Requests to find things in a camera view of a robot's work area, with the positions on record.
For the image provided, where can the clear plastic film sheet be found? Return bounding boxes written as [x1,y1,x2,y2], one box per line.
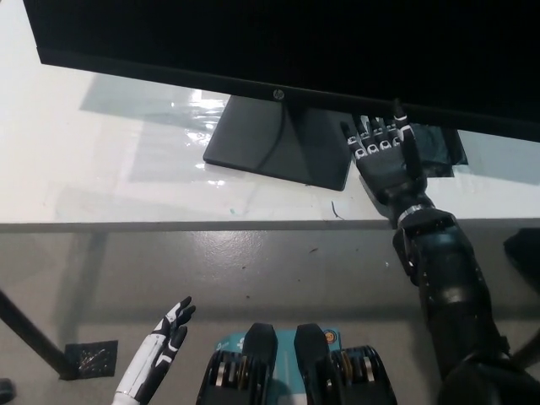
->
[126,88,235,189]

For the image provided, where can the large black floor object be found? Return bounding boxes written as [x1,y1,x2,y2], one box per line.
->
[504,227,540,274]

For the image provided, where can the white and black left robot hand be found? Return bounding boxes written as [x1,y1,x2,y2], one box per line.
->
[113,295,197,398]

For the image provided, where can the black desk leg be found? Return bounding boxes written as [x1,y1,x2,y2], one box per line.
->
[509,331,540,373]
[0,289,79,381]

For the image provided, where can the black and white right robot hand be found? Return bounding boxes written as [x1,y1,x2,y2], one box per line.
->
[339,99,436,221]

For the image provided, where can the black tape patch on desk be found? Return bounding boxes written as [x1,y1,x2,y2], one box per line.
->
[411,124,469,179]

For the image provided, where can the black HP monitor with stand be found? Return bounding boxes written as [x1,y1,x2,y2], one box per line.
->
[21,0,540,192]

